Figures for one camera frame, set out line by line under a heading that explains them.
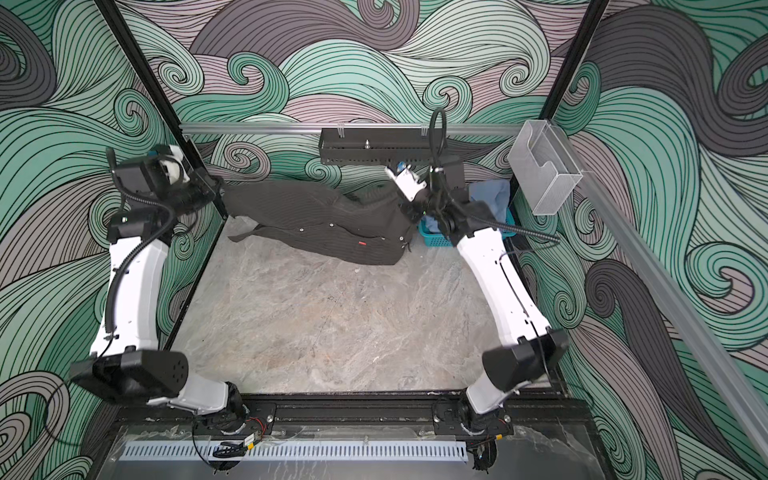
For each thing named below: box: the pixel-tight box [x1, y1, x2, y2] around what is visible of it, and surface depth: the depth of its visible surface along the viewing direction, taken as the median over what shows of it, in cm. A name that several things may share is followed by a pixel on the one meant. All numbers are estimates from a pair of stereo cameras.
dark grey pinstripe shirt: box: [222, 180, 414, 265], surface depth 97 cm
